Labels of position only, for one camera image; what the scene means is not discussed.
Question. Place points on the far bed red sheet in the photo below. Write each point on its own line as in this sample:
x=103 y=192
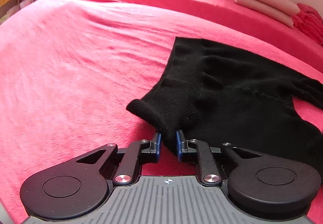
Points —
x=250 y=22

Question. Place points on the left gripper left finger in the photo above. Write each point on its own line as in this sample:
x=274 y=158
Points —
x=80 y=185

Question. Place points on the black knit pants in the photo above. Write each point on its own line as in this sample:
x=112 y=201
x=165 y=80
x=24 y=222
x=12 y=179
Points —
x=218 y=93

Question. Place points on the near bed pink blanket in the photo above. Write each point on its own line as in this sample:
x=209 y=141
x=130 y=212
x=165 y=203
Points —
x=70 y=67

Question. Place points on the red crumpled blanket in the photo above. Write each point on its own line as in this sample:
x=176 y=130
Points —
x=309 y=22

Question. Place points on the lower beige folded pillow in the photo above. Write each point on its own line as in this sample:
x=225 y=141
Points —
x=267 y=10

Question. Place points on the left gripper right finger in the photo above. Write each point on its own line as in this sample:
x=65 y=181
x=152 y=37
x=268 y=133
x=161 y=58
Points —
x=257 y=183

